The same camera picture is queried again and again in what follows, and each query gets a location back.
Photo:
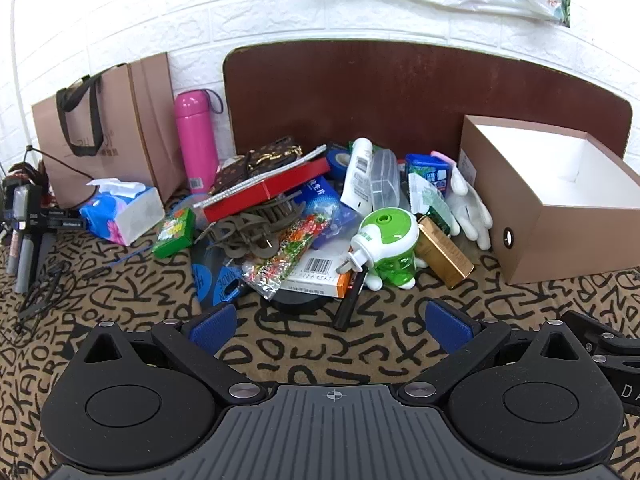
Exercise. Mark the green white sachet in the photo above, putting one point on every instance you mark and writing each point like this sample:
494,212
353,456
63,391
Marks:
425,200

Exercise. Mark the brown cardboard box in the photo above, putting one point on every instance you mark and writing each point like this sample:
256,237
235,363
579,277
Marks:
550,230

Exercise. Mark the white orange barcode box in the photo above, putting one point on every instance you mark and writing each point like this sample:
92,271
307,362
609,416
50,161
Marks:
320,270

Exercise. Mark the small green box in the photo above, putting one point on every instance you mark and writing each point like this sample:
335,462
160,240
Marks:
173,232

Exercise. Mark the black round disc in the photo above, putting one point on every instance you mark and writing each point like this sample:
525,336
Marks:
300,302

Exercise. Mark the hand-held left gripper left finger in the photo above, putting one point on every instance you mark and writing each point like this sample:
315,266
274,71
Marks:
216,324

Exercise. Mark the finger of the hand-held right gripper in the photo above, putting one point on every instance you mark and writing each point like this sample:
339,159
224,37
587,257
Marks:
595,327

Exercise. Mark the white glove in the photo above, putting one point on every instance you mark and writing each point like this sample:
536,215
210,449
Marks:
467,210

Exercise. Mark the colourful candy bag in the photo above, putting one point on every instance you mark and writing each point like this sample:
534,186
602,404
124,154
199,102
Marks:
287,255

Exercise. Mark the spare grey gripper device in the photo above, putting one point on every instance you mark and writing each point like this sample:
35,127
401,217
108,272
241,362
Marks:
27,220

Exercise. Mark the letter-print tablecloth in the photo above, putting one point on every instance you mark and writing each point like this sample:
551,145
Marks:
350,355

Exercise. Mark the small pink item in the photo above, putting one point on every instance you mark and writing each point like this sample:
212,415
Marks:
442,156

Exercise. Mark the brown patterned wallet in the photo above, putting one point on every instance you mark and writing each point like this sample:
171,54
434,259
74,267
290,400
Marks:
255,160

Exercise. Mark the black marker pen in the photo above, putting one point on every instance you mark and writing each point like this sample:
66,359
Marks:
350,300

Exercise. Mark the pink thermos bottle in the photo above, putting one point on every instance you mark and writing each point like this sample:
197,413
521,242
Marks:
196,135

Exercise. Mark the blue plastic packet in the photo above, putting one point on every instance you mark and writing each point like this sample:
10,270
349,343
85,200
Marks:
215,280

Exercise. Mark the brown hair claw clip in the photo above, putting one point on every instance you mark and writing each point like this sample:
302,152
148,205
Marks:
245,232

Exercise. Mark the white cream tube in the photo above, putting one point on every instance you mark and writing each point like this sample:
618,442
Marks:
359,175

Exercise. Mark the brown paper bag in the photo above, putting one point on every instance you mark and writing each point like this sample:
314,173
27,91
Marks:
125,135

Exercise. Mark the shiny gold box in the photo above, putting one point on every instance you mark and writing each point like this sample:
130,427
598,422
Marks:
442,252

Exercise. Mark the blue gum container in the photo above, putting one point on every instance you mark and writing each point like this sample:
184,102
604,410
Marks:
430,170

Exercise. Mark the dark brown wooden board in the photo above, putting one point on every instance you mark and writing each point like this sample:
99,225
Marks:
400,95

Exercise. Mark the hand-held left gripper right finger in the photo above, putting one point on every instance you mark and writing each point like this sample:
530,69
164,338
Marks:
446,325

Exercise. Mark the blue tissue pack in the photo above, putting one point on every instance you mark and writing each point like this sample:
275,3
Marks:
125,212

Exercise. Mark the green white mosquito repeller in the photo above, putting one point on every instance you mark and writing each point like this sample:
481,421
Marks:
392,240

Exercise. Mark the flat red box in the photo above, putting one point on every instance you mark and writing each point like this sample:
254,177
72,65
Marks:
260,187

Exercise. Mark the thin blue stick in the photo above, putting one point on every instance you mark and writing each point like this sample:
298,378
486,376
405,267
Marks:
127,256

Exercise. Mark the blue medicine box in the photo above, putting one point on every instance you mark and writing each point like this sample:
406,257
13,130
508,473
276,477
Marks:
325,197

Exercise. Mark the clear plastic case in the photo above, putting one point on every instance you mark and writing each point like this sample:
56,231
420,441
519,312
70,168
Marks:
385,180

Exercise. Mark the blue tape roll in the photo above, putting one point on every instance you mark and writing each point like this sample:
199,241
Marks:
339,162

